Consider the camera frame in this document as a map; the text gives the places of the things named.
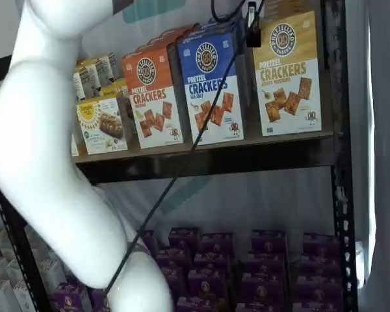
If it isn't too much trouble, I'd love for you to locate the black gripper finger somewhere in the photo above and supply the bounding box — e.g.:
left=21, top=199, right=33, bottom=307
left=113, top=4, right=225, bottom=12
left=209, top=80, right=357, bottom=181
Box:
left=244, top=1, right=263, bottom=47

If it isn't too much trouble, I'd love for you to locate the blue white pretzel crackers box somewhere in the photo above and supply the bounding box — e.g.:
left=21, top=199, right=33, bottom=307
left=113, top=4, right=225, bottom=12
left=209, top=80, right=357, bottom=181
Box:
left=187, top=21, right=246, bottom=36
left=176, top=30, right=247, bottom=146

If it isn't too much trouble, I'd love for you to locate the yellow white pretzel crackers box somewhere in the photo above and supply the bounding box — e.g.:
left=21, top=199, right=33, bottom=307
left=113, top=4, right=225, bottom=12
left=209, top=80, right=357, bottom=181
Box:
left=263, top=0, right=318, bottom=17
left=252, top=10, right=323, bottom=138

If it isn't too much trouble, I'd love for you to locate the orange white pretzel crackers box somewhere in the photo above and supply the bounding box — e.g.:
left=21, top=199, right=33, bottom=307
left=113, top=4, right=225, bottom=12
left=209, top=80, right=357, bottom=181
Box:
left=149, top=22, right=201, bottom=42
left=135, top=36, right=183, bottom=53
left=121, top=43, right=185, bottom=150

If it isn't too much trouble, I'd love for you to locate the brown wooden shelf board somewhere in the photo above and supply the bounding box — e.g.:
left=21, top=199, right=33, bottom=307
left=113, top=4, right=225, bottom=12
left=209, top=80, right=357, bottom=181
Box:
left=71, top=129, right=335, bottom=164

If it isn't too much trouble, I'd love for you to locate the Simple Mills Sweet Thins box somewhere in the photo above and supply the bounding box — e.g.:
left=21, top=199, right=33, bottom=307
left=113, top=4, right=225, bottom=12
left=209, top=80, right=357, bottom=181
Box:
left=94, top=57, right=115, bottom=88
left=107, top=51, right=124, bottom=82
left=70, top=70, right=87, bottom=157
left=80, top=63, right=101, bottom=98

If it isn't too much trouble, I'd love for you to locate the purple Annie's box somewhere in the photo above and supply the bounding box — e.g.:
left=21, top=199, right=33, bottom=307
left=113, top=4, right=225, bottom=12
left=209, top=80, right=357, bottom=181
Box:
left=241, top=274, right=293, bottom=305
left=302, top=231, right=341, bottom=258
left=236, top=301, right=292, bottom=312
left=250, top=229, right=287, bottom=255
left=298, top=254, right=343, bottom=282
left=192, top=252, right=232, bottom=274
left=155, top=248, right=192, bottom=271
left=176, top=296, right=228, bottom=312
left=168, top=226, right=200, bottom=250
left=161, top=268, right=189, bottom=295
left=53, top=281, right=92, bottom=312
left=246, top=252, right=289, bottom=278
left=294, top=278, right=345, bottom=306
left=90, top=288, right=113, bottom=312
left=187, top=268, right=229, bottom=299
left=199, top=231, right=234, bottom=257

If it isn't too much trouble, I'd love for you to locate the black metal shelving rack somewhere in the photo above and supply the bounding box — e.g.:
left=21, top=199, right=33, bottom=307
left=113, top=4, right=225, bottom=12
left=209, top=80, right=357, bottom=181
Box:
left=0, top=0, right=360, bottom=312

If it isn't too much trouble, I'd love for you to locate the looped black cable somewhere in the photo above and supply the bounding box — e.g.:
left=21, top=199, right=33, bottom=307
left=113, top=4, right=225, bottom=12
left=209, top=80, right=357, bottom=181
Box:
left=209, top=0, right=250, bottom=23

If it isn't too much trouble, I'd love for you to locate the long black cable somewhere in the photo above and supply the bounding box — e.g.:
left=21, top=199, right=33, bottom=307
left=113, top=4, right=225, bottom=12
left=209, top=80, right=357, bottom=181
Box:
left=102, top=0, right=267, bottom=295

